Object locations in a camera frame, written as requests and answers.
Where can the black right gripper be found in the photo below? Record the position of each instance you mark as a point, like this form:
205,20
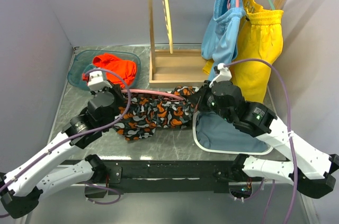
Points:
198,98

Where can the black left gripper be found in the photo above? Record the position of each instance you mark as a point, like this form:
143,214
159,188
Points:
116,90

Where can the camouflage patterned shorts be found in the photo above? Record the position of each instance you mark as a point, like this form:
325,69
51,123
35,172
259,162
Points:
148,112

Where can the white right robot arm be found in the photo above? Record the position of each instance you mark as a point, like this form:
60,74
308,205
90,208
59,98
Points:
306,167

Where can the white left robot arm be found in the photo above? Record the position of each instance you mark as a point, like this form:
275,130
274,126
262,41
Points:
24,187

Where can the orange shorts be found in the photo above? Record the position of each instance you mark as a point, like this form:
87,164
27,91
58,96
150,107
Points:
126,69

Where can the light blue shorts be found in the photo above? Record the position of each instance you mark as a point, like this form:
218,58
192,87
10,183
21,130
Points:
219,43

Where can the yellow shorts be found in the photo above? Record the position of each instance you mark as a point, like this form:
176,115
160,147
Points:
260,38

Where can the yellow hanger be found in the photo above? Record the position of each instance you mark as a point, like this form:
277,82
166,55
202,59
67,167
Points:
168,24

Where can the white laundry basket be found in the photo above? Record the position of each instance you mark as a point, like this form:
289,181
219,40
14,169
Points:
206,150

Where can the grey-blue cloth in basket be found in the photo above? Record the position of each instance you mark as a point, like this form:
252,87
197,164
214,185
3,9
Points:
219,134

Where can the wooden clothes rack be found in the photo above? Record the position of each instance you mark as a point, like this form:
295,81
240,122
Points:
183,67

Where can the teal plastic bin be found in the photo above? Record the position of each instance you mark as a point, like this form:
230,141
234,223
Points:
83,62

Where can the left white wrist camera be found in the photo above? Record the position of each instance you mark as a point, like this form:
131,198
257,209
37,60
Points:
96,81

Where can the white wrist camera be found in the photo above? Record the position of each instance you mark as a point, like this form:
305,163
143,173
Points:
221,73
96,81

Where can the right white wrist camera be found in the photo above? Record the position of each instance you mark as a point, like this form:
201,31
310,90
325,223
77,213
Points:
221,73

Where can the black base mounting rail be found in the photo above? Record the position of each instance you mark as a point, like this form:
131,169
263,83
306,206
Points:
146,176

